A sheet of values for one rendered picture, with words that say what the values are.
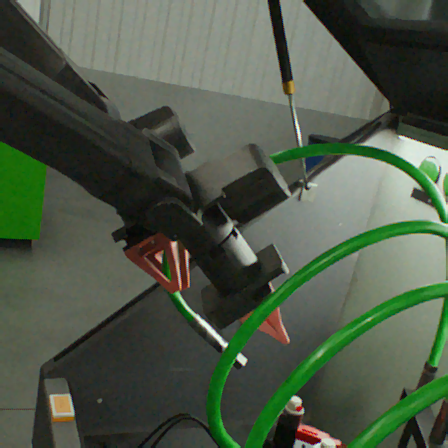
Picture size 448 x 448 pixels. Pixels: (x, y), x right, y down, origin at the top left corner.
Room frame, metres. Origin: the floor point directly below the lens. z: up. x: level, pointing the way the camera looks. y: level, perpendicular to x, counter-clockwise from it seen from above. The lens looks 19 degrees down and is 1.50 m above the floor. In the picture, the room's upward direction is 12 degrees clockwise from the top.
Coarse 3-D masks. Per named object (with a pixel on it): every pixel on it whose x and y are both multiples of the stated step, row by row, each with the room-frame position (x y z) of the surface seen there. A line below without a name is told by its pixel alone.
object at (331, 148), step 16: (320, 144) 0.70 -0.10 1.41; (336, 144) 0.70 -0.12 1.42; (352, 144) 0.70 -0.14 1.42; (272, 160) 0.70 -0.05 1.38; (288, 160) 0.70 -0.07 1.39; (384, 160) 0.70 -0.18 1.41; (400, 160) 0.70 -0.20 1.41; (416, 176) 0.70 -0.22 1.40; (432, 192) 0.70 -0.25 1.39; (176, 304) 0.70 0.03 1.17; (432, 352) 0.71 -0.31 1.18; (432, 368) 0.70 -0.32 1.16
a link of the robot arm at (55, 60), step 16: (0, 0) 0.77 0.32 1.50; (0, 16) 0.76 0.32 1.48; (16, 16) 0.76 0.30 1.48; (0, 32) 0.76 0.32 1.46; (16, 32) 0.76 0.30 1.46; (32, 32) 0.76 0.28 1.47; (16, 48) 0.76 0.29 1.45; (32, 48) 0.76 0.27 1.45; (48, 48) 0.76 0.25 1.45; (32, 64) 0.75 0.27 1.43; (48, 64) 0.75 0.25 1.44; (64, 64) 0.75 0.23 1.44; (64, 80) 0.74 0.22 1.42; (80, 80) 0.74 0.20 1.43; (80, 96) 0.74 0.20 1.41; (96, 96) 0.74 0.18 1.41; (112, 112) 0.75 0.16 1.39
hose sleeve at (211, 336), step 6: (198, 318) 0.70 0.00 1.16; (192, 324) 0.69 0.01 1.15; (198, 324) 0.69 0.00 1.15; (204, 324) 0.70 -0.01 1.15; (198, 330) 0.69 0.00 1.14; (204, 330) 0.69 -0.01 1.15; (210, 330) 0.70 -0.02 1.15; (204, 336) 0.69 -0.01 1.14; (210, 336) 0.69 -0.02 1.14; (216, 336) 0.70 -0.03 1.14; (210, 342) 0.70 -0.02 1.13; (216, 342) 0.69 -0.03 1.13; (222, 342) 0.70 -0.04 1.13; (216, 348) 0.70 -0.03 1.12; (222, 348) 0.70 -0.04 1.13
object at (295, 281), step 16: (400, 224) 0.55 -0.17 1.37; (416, 224) 0.56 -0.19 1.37; (432, 224) 0.57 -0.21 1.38; (352, 240) 0.54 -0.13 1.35; (368, 240) 0.54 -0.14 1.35; (320, 256) 0.53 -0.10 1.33; (336, 256) 0.52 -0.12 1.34; (304, 272) 0.52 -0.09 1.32; (288, 288) 0.51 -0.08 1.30; (272, 304) 0.50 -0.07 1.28; (256, 320) 0.50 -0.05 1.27; (240, 336) 0.49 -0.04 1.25; (224, 352) 0.49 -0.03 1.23; (224, 368) 0.49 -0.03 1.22; (208, 400) 0.49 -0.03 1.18; (208, 416) 0.49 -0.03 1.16; (224, 432) 0.50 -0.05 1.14; (432, 432) 0.62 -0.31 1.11
